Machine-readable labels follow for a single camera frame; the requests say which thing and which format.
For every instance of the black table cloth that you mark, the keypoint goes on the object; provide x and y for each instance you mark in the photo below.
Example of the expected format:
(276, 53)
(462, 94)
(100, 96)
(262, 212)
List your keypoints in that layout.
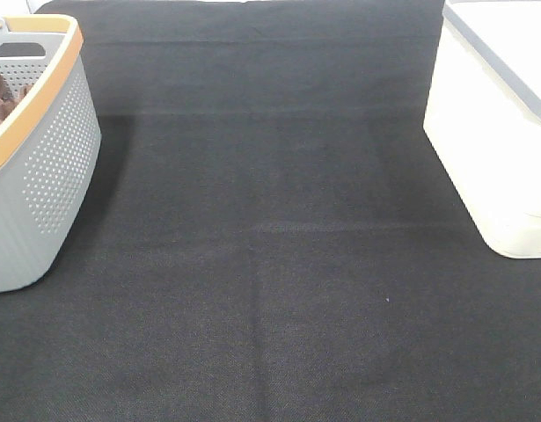
(268, 234)

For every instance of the grey perforated laundry basket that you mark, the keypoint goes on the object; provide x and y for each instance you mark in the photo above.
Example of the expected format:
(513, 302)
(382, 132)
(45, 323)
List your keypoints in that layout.
(49, 144)

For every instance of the white storage box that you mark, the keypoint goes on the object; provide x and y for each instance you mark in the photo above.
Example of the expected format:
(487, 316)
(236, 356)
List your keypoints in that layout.
(483, 118)

